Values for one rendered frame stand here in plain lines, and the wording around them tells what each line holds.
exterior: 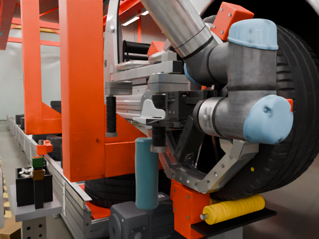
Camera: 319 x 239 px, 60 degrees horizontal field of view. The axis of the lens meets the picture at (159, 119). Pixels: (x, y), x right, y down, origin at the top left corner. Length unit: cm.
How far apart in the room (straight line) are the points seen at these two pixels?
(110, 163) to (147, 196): 35
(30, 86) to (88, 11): 195
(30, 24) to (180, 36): 279
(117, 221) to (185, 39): 89
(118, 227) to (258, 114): 92
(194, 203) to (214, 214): 9
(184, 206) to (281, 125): 64
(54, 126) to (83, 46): 201
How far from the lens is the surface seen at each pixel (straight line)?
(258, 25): 46
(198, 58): 54
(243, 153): 78
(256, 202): 107
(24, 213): 123
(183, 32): 54
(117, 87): 100
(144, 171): 102
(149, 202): 105
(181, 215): 105
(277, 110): 44
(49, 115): 320
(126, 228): 122
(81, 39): 128
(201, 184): 93
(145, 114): 64
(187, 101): 58
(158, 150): 70
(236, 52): 46
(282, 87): 81
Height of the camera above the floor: 88
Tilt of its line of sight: 4 degrees down
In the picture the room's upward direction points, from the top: straight up
